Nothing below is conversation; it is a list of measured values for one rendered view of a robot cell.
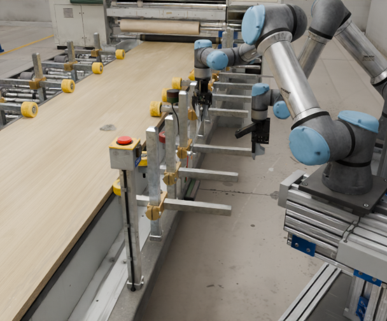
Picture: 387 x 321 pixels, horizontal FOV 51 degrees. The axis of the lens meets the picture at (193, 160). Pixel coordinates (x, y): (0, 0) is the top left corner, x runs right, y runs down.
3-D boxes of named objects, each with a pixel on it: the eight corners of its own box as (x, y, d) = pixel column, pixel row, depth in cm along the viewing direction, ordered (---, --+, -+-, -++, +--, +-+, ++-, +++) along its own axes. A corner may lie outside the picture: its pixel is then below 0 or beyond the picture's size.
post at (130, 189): (144, 280, 138) (136, 162, 118) (139, 291, 134) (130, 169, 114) (131, 279, 139) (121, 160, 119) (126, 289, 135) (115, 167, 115)
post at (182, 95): (188, 182, 207) (188, 90, 185) (186, 186, 204) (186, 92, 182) (181, 181, 207) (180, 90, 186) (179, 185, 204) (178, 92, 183)
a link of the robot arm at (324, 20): (354, 6, 143) (291, 125, 166) (351, 3, 153) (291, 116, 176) (324, -7, 143) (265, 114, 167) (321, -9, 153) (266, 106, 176)
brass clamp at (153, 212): (169, 202, 162) (168, 191, 160) (160, 221, 150) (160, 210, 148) (154, 200, 163) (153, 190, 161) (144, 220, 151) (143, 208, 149)
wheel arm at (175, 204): (231, 213, 155) (232, 204, 153) (230, 218, 152) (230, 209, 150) (121, 201, 162) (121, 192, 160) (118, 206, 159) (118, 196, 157)
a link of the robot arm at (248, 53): (320, -4, 132) (244, 44, 177) (293, -3, 128) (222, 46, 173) (327, 32, 132) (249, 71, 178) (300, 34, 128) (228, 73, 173)
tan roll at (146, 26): (253, 35, 400) (254, 22, 395) (252, 37, 390) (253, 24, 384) (114, 30, 424) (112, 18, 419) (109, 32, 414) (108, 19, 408)
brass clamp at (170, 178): (182, 171, 184) (182, 161, 182) (175, 186, 172) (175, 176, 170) (169, 170, 185) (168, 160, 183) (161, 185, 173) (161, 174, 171)
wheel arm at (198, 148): (251, 155, 198) (252, 147, 196) (251, 158, 195) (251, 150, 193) (164, 148, 205) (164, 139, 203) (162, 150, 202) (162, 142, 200)
